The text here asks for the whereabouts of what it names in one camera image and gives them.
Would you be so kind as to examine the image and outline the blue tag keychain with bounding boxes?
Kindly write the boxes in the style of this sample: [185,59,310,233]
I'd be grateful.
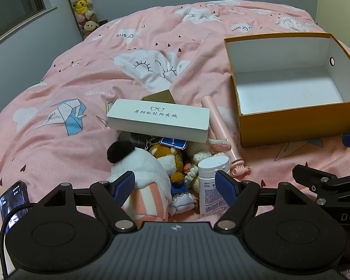
[147,136,188,152]

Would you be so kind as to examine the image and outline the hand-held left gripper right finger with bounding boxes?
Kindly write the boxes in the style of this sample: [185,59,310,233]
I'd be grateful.
[214,170,320,233]

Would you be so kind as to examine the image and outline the black braided cable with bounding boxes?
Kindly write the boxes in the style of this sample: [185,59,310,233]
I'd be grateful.
[0,203,38,277]

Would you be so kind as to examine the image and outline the long pink tube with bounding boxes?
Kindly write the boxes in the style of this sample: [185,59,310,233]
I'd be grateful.
[201,96,244,167]

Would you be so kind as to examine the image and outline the small gold box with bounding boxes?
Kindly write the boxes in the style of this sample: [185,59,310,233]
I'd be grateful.
[142,89,176,104]

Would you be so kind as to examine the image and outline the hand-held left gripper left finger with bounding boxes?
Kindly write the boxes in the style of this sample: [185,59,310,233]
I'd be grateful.
[32,171,136,233]

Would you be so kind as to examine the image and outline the white plush dog black ears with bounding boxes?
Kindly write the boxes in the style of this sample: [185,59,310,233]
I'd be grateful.
[106,140,172,223]

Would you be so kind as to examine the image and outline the brown plush dog sailor outfit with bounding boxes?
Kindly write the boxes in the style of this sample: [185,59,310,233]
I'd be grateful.
[149,144,198,211]

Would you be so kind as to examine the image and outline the black box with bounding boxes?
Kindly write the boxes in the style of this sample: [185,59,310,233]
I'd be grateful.
[119,131,152,150]

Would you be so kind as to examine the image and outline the clear column of plush toys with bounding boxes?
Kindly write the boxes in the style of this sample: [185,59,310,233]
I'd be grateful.
[66,0,100,37]

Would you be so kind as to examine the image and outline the white plastic bottle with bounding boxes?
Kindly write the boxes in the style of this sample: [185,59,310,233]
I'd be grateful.
[198,156,231,217]

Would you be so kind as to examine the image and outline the small pink roller piece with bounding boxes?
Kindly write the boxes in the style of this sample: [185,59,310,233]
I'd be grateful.
[232,165,252,177]

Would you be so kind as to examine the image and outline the orange cardboard box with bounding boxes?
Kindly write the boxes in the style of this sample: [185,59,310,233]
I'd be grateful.
[224,33,350,148]

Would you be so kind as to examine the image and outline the dark window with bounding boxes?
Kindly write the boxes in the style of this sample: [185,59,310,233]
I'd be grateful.
[0,0,58,53]

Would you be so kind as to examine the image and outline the white crochet bunny toy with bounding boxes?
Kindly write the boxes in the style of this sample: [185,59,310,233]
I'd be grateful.
[182,138,231,193]

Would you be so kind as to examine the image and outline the black smartphone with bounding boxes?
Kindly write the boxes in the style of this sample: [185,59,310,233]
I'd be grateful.
[0,180,29,234]

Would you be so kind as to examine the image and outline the long white glasses box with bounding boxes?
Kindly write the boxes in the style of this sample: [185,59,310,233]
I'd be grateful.
[106,98,211,144]

